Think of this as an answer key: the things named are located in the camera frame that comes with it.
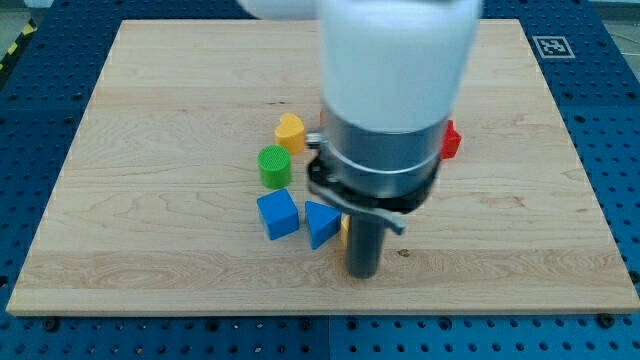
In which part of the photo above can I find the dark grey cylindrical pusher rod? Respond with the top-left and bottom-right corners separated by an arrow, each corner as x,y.
345,215 -> 385,279

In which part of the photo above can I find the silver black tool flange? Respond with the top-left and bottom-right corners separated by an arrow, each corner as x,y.
305,106 -> 446,235

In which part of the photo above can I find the blue triangle block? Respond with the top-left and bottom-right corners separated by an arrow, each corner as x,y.
305,200 -> 342,250

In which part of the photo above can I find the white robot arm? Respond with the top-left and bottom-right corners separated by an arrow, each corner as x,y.
240,0 -> 483,279

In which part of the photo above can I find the blue cube block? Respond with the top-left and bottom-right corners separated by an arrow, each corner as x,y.
256,189 -> 300,240

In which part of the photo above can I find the yellow block behind rod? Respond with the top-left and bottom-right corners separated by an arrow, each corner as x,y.
340,215 -> 350,247

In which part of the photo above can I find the red star block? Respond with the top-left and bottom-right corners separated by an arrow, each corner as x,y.
440,120 -> 463,159

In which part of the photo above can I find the yellow heart block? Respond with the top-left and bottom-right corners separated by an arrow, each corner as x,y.
274,113 -> 306,155

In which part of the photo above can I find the green cylinder block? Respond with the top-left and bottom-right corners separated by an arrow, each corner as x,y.
257,145 -> 291,189

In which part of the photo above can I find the black white fiducial marker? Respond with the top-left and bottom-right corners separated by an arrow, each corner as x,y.
533,35 -> 575,59

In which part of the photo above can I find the light wooden board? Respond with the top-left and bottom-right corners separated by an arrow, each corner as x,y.
7,20 -> 639,317

